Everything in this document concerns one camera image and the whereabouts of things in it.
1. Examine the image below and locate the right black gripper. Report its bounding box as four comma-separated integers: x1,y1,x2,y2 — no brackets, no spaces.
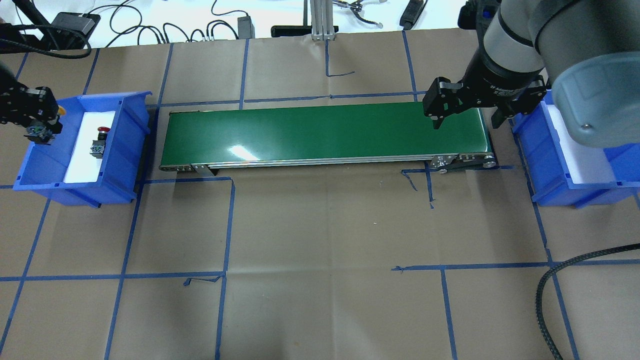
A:
423,47,547,130

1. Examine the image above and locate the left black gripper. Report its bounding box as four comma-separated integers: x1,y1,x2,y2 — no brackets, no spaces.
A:
0,82,63,135

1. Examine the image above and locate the yellow mushroom push button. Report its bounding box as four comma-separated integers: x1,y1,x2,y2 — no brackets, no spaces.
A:
23,105,66,145

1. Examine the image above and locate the red mushroom push button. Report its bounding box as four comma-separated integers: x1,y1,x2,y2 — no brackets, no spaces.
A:
89,126,111,159

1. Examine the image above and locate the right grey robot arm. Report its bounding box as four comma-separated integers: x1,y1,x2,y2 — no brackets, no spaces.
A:
422,0,640,148

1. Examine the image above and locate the left blue plastic bin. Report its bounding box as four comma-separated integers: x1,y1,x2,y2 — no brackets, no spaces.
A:
13,91,151,208

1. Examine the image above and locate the blue plastic bin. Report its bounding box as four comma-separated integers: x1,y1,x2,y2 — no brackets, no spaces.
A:
13,91,151,208
512,91,639,208

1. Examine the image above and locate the green conveyor belt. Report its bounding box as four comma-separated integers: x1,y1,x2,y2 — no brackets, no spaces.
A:
158,102,498,173

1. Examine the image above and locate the white foam pad left bin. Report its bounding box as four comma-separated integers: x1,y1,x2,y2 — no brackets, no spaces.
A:
62,111,115,183

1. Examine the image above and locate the white foam pad bin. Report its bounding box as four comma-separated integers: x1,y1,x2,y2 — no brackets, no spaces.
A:
546,104,616,184
62,111,115,183

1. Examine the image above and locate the right blue plastic bin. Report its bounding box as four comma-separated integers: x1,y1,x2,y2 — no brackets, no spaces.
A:
512,91,639,208

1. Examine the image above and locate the white foam pad right bin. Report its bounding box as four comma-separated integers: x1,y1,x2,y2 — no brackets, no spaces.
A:
546,104,616,184

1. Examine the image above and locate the black power adapter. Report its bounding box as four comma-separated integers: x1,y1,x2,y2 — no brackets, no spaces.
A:
237,15,256,40

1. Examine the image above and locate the aluminium frame post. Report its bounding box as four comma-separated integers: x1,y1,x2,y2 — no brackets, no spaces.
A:
308,0,336,41

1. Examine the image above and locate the black braided cable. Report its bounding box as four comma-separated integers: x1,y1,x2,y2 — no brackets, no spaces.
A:
536,243,640,360

